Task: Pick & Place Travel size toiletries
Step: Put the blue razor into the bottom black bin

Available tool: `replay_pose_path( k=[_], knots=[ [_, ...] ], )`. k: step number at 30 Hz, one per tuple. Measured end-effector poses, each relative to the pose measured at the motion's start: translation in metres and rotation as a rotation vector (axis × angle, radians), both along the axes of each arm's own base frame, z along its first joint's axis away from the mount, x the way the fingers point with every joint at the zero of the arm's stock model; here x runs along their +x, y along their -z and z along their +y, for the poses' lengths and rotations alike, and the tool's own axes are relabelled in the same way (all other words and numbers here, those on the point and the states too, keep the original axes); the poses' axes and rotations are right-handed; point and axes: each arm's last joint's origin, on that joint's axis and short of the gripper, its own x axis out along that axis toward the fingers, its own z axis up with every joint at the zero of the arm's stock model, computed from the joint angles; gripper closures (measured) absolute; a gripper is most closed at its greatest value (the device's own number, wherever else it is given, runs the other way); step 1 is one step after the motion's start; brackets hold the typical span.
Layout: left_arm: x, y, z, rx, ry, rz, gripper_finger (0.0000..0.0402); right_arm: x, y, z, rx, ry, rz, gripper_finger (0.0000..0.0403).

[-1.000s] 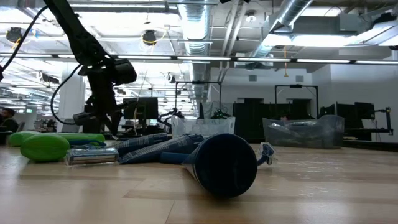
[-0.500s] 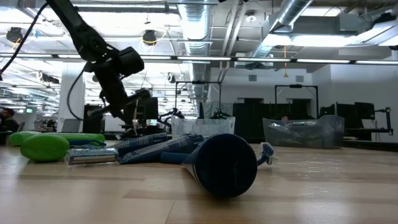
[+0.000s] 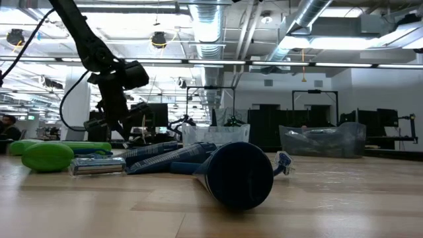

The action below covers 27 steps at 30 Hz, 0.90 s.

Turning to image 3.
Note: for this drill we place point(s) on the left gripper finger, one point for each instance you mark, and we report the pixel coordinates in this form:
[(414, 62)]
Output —
[(127, 129), (119, 130)]

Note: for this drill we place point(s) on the background black robot arm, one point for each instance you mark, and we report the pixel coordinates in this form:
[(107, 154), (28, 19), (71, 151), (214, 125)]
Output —
[(183, 122)]

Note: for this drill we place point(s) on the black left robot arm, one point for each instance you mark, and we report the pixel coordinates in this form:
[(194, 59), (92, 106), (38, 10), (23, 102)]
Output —
[(81, 33)]

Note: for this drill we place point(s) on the white pillar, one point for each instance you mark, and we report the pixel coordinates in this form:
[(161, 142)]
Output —
[(79, 109)]

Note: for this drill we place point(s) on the clear plastic container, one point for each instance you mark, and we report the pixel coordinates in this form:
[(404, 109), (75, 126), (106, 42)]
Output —
[(215, 135)]

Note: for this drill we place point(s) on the person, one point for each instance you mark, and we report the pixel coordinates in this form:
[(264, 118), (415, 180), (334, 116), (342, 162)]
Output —
[(10, 132)]

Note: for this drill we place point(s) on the long ceiling light strip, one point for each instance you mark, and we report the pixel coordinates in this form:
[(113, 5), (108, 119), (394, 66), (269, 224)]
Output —
[(281, 63)]

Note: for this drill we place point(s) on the yellow hanging pendant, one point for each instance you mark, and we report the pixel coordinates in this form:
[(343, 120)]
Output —
[(303, 79)]

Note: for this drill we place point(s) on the dark translucent plastic container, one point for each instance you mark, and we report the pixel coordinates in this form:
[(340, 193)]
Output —
[(343, 142)]

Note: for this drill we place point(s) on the black desk monitors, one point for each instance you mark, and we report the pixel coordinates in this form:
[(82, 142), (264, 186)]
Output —
[(380, 120)]

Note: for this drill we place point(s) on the black station frame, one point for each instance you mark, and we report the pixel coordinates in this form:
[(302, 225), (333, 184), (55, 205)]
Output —
[(314, 91), (211, 87)]

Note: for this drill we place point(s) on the silver ventilation duct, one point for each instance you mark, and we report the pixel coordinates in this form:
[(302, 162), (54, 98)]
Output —
[(208, 29), (307, 15)]

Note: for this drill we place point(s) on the black partition wall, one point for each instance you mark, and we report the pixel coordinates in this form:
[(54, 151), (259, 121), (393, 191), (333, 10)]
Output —
[(264, 129)]

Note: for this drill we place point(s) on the black camera stand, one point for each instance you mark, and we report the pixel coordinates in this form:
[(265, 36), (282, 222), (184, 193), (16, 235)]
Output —
[(412, 129)]

